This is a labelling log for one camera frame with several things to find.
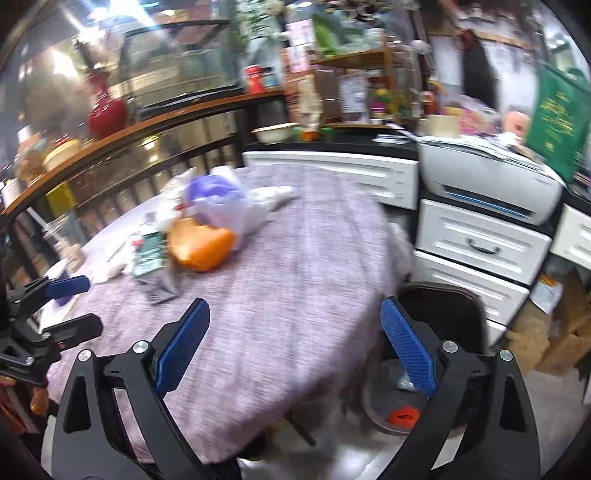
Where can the small orange red object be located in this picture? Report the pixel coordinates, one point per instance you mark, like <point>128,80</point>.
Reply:
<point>404,417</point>

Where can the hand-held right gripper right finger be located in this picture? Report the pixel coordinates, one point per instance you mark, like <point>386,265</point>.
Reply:
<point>408,346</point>

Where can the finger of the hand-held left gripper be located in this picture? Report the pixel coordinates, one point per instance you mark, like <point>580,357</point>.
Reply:
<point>74,328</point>
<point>69,286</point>

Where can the green plastic bag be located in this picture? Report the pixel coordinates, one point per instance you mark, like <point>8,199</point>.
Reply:
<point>334,34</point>

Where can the cardboard boxes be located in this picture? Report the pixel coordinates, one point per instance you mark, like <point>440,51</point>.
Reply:
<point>563,332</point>

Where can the purple and white plastic bag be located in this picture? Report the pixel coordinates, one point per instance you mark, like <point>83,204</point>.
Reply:
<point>217,194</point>

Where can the green tote bag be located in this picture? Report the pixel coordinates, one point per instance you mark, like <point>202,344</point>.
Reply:
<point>558,120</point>

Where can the white paper scrap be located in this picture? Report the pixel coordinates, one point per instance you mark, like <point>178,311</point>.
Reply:
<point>115,263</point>

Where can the yellow orange foam net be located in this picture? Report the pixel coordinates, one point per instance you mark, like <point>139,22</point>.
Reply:
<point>201,247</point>

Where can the cream round container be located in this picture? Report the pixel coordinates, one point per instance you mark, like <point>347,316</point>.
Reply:
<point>62,154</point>

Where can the black railing with wooden top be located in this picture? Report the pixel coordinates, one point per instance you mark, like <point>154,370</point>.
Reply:
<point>115,131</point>

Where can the white printer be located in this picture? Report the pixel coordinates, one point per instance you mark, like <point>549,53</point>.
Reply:
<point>489,180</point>

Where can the red vase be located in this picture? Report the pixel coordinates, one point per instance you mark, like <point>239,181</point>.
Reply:
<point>107,115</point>

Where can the white drawer cabinet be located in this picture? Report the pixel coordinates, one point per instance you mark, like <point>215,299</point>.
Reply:
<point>480,240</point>

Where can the dark jar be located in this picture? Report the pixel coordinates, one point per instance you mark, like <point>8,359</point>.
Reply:
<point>271,78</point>

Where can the glass display case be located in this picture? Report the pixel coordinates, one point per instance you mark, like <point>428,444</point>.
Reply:
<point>184,64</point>

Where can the yellow box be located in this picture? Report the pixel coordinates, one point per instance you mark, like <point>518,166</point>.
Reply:
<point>60,199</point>

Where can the purple grey tablecloth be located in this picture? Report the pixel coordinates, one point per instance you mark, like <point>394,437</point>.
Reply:
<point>277,286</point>

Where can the black trash bin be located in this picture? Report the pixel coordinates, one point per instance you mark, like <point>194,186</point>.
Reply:
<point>443,314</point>

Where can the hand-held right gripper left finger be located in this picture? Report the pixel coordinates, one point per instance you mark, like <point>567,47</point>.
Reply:
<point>182,346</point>

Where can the red tin can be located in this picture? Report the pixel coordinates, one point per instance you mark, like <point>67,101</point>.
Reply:
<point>254,78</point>

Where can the wooden shelf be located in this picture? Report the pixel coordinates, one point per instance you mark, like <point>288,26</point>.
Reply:
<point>360,57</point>

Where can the grey cloth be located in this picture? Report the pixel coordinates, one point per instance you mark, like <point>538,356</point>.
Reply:
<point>159,286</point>

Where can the clear plastic wrapper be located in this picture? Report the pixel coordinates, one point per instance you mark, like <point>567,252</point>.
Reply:
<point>171,198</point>

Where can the brown and white coffee bag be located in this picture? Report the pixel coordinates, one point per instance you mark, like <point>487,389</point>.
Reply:
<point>310,108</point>

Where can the green snack packet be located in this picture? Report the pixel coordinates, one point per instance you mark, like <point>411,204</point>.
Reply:
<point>150,254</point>

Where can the clear plastic cup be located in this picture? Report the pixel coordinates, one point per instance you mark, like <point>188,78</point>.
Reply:
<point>64,242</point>

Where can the cream bowl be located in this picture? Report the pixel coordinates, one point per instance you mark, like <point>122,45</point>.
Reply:
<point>275,133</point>

